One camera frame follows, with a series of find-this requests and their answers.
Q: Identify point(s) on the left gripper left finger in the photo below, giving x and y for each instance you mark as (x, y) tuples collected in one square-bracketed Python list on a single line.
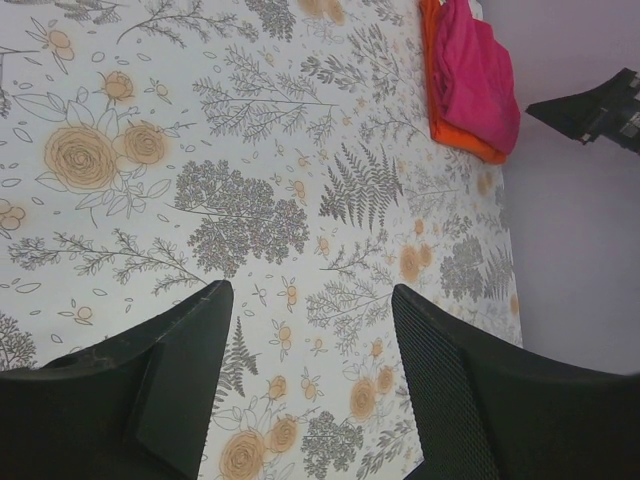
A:
[(134, 406)]

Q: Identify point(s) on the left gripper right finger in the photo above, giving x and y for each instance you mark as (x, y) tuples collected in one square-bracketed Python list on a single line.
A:
[(486, 409)]

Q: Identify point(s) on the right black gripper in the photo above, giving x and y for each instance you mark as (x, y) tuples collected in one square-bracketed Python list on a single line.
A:
[(610, 110)]

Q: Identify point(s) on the magenta t-shirt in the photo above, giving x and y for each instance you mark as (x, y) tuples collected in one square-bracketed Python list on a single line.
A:
[(475, 78)]

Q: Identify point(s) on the folded orange t-shirt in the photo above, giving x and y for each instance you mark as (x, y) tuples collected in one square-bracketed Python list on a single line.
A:
[(442, 131)]

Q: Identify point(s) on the floral table mat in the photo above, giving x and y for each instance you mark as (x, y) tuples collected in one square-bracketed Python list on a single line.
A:
[(149, 148)]

